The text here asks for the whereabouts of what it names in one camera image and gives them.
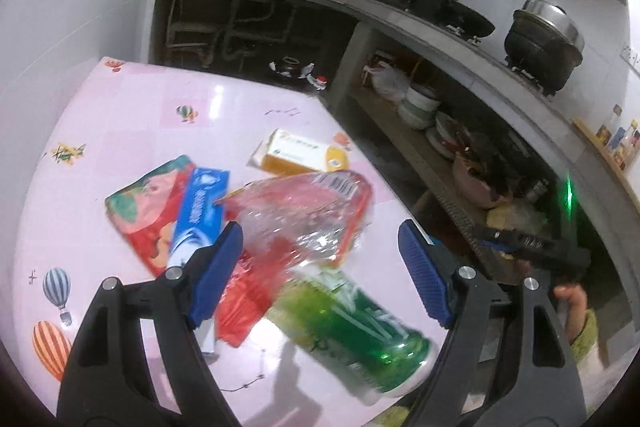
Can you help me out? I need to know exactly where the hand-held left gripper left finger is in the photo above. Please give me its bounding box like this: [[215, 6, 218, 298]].
[[56, 221, 244, 427]]

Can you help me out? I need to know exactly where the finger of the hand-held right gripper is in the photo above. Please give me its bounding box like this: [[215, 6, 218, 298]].
[[480, 239, 526, 260], [472, 225, 536, 245]]

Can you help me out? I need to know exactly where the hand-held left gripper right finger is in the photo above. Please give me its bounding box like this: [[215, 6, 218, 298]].
[[398, 219, 587, 427]]

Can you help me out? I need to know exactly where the green plastic bottle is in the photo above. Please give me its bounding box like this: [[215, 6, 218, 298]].
[[267, 264, 433, 395]]

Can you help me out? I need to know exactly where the red snack bag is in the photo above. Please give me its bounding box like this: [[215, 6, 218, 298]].
[[104, 154, 201, 279]]

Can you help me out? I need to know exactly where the clear red plastic bag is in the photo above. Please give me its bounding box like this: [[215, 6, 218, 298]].
[[215, 171, 375, 349]]

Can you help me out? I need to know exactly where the person's right forearm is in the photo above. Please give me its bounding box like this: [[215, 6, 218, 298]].
[[569, 309, 602, 364]]

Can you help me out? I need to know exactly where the person's right hand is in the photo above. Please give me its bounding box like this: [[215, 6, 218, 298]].
[[552, 284, 590, 349]]

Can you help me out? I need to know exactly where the yellow plastic bag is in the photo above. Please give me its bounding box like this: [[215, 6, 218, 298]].
[[487, 202, 551, 233]]

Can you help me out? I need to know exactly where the pink basin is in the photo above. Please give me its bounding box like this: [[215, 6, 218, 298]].
[[452, 152, 513, 208]]

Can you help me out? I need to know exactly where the blue white toothpaste box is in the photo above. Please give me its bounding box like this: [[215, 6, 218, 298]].
[[167, 167, 232, 360]]

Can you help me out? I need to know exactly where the white seasoning bottle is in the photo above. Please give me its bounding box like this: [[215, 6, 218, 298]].
[[611, 127, 633, 164]]

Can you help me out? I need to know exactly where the yellow white medicine box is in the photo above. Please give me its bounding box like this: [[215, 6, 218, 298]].
[[248, 128, 351, 174]]

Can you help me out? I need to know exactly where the white plastic bag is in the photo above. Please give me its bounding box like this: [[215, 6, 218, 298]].
[[362, 62, 408, 100]]

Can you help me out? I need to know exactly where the large black pot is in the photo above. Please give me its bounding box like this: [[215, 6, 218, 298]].
[[502, 0, 586, 95]]

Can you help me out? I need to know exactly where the black wok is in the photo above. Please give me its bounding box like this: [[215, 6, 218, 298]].
[[437, 2, 497, 45]]

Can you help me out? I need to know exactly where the cooking oil bottle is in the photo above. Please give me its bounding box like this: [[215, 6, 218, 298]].
[[304, 63, 329, 92]]

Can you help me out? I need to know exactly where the dark ceramic jar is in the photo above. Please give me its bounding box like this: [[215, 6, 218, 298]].
[[270, 56, 303, 80]]

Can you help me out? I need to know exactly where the grey drain pipe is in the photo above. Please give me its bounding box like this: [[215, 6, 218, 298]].
[[215, 0, 296, 68]]

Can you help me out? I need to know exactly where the grey kitchen counter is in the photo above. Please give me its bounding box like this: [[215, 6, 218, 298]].
[[152, 0, 640, 208]]

